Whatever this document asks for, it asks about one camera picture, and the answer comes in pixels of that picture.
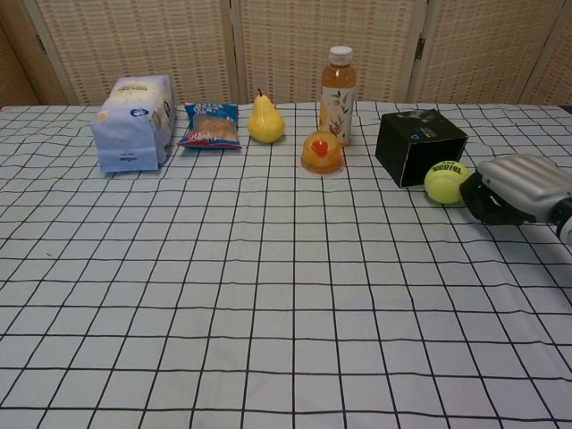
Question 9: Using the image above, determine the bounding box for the pale blue paper bag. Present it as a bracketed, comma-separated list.
[90, 74, 177, 174]

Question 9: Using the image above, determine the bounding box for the tea bottle white cap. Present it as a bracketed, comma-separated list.
[319, 46, 358, 147]

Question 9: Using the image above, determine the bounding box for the yellow pear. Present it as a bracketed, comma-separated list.
[248, 88, 286, 144]

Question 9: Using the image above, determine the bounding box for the woven folding screen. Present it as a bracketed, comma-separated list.
[0, 0, 572, 107]

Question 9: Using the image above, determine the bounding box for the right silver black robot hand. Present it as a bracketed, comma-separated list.
[459, 154, 572, 225]

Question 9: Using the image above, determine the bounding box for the yellow tennis ball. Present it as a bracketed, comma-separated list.
[424, 160, 470, 205]

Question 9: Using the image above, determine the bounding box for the black box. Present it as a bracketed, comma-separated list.
[374, 107, 469, 189]

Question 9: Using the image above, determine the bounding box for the checked white tablecloth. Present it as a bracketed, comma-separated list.
[0, 102, 572, 429]

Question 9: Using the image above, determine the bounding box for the fruit jelly cup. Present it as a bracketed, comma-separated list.
[300, 131, 346, 175]

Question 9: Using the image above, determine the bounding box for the blue snack bag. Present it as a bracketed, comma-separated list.
[177, 102, 244, 150]

